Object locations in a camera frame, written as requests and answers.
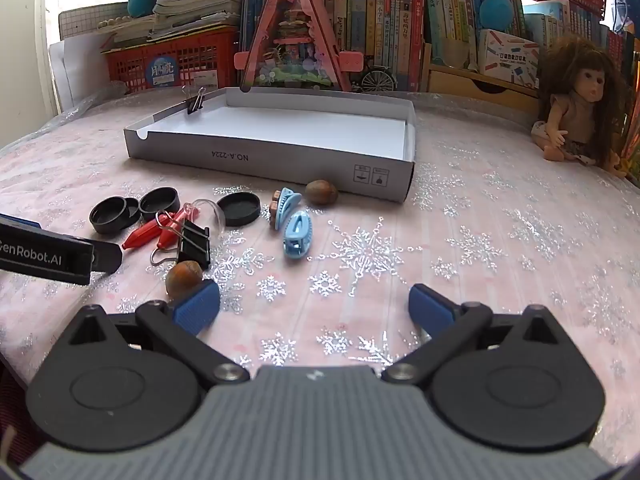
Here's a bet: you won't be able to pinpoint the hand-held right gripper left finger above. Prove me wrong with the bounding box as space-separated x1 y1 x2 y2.
67 280 251 386

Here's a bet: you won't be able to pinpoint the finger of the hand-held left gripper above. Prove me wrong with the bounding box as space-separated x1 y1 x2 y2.
90 242 124 274
0 213 42 230

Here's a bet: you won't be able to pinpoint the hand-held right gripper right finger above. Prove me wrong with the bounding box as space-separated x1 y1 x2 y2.
381 283 566 386

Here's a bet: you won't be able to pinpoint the brown hazelnut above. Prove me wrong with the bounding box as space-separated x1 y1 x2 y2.
305 179 339 206
165 260 204 297

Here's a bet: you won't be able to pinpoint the red plastic vial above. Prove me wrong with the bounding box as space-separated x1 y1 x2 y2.
121 212 181 251

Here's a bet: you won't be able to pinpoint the large black binder clip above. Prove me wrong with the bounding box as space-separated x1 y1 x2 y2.
150 210 211 269

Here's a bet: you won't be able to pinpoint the clear plastic piece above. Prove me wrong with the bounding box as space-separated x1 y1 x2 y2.
182 198 226 233

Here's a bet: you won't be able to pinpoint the plain blue hair clip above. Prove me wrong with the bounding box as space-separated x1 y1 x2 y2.
283 210 314 260

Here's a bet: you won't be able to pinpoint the blue hair clip brown ends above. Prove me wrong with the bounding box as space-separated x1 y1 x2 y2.
268 187 303 231

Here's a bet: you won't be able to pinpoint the grey cardboard box tray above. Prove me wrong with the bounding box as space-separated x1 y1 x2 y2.
123 86 417 204

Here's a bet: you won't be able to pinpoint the pink snowflake tablecloth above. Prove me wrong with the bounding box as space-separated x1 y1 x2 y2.
0 82 640 401

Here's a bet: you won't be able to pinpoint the clear plastic wrap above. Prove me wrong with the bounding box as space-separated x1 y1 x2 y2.
60 81 133 118

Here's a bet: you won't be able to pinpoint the white paper sheets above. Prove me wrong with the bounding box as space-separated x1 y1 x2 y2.
48 35 109 95

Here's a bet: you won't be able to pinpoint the small black binder clip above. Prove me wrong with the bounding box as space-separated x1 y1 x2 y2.
181 86 207 115

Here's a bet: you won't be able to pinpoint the large red plastic basket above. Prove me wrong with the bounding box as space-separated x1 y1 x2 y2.
102 27 240 94

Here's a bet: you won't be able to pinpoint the gridded cutting mat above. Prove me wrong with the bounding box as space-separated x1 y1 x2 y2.
58 7 136 42

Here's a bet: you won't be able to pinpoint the wooden drawer box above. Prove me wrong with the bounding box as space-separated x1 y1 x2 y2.
427 42 543 112

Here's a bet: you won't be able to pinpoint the miniature black bicycle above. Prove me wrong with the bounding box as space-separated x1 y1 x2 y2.
359 56 402 94

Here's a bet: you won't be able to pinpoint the translucent white cup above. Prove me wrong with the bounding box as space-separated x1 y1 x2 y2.
442 36 477 69

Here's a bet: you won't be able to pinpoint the brown haired doll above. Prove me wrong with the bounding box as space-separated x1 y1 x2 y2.
530 35 637 179

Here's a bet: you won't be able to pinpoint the white printed carton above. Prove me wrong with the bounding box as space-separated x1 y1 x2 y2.
478 28 541 77

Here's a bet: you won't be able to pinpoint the stack of lying books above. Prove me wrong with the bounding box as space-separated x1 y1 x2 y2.
100 0 247 45

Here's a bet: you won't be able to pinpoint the pink triangular miniature house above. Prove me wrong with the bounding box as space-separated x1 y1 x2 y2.
235 0 365 94

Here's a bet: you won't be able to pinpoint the row of blue books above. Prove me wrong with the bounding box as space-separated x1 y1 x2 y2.
244 0 282 56

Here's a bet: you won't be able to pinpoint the row of tall upright books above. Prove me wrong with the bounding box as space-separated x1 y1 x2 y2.
417 0 531 56

